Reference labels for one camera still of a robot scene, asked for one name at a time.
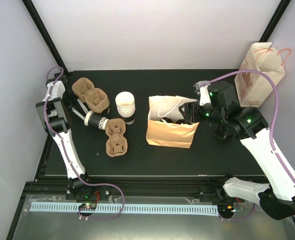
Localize right black frame post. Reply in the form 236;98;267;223
258;0;291;43

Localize black frame post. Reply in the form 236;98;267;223
21;0;70;76
258;0;291;43

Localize left controller board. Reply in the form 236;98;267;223
78;202;97;211

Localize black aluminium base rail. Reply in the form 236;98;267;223
88;176;221;197

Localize white printed paper bag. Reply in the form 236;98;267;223
234;42;291;107

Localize left black frame post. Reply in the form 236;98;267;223
21;0;70;76

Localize stack of paper cups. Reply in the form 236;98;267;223
115;91;136;125

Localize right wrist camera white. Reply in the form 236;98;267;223
194;80;211;106

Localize bundle of white stirrers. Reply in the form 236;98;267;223
71;99;89;122

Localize pulp cup carrier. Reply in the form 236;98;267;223
71;77;95;103
85;88;110;114
105;118;128;157

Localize brown paper bag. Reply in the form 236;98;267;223
146;95;199;148

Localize cup holding white stirrers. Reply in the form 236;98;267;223
84;110;109;131

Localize rear pulp cup carrier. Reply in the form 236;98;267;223
71;77;95;103

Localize white slotted cable duct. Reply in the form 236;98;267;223
29;202;219;217

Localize right controller board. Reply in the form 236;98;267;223
217;205;244;214

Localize controller board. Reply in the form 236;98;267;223
217;205;244;214
78;202;97;211

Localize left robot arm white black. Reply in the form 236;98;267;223
35;72;95;201

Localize spare black cup lids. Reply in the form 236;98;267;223
215;125;228;140

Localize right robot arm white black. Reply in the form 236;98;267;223
178;81;295;220

